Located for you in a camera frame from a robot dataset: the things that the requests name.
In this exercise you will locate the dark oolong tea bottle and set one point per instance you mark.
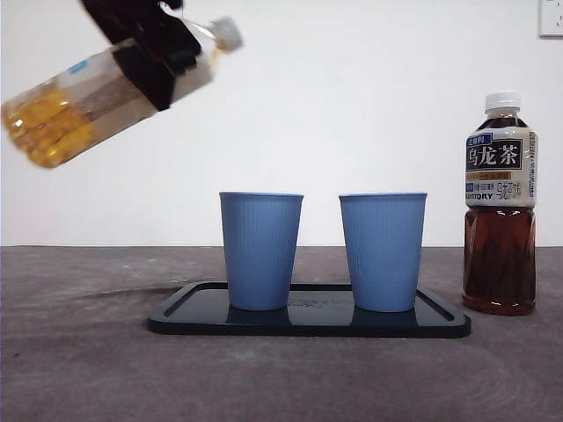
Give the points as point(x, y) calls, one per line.
point(499, 264)

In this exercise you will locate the white wall socket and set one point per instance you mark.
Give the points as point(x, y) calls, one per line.
point(552, 17)

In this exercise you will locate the blue ribbed plastic cup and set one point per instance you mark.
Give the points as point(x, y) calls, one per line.
point(260, 255)
point(382, 255)

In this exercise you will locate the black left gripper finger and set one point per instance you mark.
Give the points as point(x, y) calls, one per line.
point(154, 66)

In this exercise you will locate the jasmine oolong tea bottle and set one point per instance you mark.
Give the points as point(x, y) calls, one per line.
point(53, 118)

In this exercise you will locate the dark blue rectangular tray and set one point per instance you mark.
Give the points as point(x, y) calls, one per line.
point(308, 323)

